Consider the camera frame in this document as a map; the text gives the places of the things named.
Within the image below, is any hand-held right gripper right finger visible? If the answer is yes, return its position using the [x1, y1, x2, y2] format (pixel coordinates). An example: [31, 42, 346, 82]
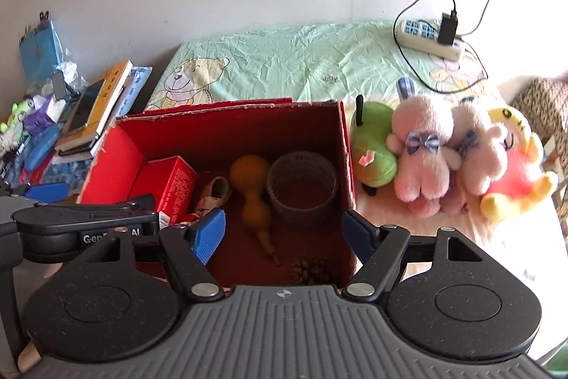
[342, 209, 493, 302]

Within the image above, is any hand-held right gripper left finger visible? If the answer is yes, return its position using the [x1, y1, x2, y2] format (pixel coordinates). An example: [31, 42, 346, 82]
[73, 208, 227, 303]

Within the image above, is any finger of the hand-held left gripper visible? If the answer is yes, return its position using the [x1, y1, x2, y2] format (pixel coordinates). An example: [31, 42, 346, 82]
[24, 182, 68, 203]
[33, 193, 157, 216]

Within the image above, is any small red box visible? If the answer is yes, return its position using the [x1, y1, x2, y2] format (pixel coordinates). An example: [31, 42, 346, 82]
[129, 156, 198, 226]

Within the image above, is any small beige wooden shoe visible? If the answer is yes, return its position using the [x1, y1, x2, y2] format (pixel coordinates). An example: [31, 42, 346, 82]
[180, 176, 232, 229]

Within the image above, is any red cardboard box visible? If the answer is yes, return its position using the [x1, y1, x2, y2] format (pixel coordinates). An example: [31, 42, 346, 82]
[76, 97, 358, 288]

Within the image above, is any brown pine cone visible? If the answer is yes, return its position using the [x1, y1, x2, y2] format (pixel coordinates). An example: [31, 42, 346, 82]
[290, 256, 331, 286]

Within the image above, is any printed tape roll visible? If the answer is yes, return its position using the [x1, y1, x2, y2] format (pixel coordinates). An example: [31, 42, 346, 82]
[266, 151, 339, 226]

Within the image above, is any orange gourd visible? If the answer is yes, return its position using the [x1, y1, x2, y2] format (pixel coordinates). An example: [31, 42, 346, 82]
[229, 155, 281, 269]

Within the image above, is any blue patterned cloth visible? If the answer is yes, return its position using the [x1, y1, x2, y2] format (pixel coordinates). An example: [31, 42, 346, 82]
[42, 157, 96, 194]

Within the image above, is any blue pencil case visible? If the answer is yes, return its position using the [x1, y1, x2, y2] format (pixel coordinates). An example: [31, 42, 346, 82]
[20, 125, 60, 171]

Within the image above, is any purple pouch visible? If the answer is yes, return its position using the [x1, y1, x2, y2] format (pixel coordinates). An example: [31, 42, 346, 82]
[24, 95, 67, 135]

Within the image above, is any green frog toy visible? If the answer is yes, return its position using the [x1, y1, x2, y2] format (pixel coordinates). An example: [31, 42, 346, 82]
[0, 97, 36, 135]

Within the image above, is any pink plush toy with bow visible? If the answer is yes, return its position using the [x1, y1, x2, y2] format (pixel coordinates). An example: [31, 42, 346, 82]
[386, 92, 462, 202]

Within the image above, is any green plush toy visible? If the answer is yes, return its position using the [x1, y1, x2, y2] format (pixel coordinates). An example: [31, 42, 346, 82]
[350, 95, 399, 195]

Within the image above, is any dark smartphone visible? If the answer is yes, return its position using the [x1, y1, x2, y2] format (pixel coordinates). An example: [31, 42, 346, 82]
[66, 79, 106, 133]

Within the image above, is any small grey phone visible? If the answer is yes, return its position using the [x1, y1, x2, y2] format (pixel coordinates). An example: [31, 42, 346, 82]
[51, 72, 67, 100]

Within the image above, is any clear plastic bag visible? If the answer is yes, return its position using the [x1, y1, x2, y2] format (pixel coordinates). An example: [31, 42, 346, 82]
[44, 59, 87, 96]

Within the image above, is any orange book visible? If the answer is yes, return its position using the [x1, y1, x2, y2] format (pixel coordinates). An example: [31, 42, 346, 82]
[55, 60, 134, 151]

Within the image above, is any white blue book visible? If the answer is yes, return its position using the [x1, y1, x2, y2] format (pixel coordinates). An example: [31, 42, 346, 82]
[91, 66, 154, 158]

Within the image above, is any pale pink plush toy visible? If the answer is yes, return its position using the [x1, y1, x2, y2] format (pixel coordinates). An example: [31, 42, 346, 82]
[450, 99, 509, 195]

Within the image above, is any blue bag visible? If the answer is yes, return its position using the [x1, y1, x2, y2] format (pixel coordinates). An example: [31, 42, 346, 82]
[18, 10, 60, 84]

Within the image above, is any blue plaid fabric item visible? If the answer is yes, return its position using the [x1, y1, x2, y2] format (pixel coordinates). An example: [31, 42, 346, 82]
[396, 77, 418, 100]

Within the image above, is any yellow plush toy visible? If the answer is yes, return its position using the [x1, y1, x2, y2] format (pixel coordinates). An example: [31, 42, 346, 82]
[479, 106, 559, 222]

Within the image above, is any printed green bed sheet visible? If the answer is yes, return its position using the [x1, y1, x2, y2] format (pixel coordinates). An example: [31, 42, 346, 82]
[144, 20, 560, 286]

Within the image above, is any white power strip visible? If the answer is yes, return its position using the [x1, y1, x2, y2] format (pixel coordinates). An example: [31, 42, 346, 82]
[396, 18, 464, 61]

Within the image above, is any black charger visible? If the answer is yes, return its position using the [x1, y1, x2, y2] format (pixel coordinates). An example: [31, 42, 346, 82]
[438, 10, 459, 47]

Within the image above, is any brown patterned cloth table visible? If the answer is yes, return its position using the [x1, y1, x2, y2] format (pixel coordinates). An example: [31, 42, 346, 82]
[510, 77, 568, 193]

